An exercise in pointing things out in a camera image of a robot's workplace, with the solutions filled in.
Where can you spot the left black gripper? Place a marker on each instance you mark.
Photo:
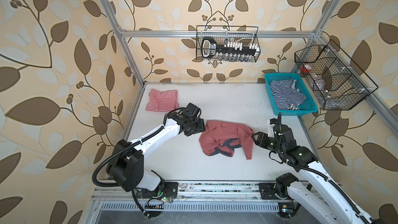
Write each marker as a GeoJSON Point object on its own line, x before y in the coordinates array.
{"type": "Point", "coordinates": [201, 126]}

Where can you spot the navy white striped tank top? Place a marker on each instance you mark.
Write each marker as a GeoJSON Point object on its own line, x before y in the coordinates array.
{"type": "Point", "coordinates": [286, 94]}

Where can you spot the black wire basket back wall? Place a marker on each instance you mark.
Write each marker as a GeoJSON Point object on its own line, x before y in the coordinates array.
{"type": "Point", "coordinates": [243, 34]}

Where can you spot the black tool with vials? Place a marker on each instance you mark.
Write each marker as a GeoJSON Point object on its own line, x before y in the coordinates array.
{"type": "Point", "coordinates": [228, 51]}

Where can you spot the teal plastic basket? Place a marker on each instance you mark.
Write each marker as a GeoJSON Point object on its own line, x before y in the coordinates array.
{"type": "Point", "coordinates": [309, 106]}

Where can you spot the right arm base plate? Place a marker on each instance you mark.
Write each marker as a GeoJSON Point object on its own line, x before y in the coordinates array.
{"type": "Point", "coordinates": [274, 191]}

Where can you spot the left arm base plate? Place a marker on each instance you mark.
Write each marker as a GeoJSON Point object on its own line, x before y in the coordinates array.
{"type": "Point", "coordinates": [165, 190]}

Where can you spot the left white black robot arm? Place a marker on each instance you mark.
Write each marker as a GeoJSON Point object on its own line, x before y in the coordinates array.
{"type": "Point", "coordinates": [125, 167]}

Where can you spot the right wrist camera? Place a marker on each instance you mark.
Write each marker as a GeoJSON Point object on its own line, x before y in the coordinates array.
{"type": "Point", "coordinates": [272, 130]}

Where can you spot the aluminium front rail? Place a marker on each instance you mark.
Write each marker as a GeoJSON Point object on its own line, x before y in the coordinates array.
{"type": "Point", "coordinates": [218, 191]}

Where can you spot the black wire basket wall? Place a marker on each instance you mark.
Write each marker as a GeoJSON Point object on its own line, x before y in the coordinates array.
{"type": "Point", "coordinates": [243, 34]}
{"type": "Point", "coordinates": [339, 81]}

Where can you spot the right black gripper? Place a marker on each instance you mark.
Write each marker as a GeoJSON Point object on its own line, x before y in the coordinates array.
{"type": "Point", "coordinates": [260, 138]}

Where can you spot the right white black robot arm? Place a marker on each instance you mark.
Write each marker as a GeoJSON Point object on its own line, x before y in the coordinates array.
{"type": "Point", "coordinates": [332, 205]}

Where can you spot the maroon tank top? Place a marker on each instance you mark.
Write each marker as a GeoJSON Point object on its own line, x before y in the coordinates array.
{"type": "Point", "coordinates": [223, 138]}

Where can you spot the black wire basket right wall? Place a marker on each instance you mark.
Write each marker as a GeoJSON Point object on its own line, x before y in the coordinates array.
{"type": "Point", "coordinates": [339, 81]}

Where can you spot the red white striped tank top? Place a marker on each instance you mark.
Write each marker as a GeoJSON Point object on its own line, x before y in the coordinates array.
{"type": "Point", "coordinates": [162, 101]}

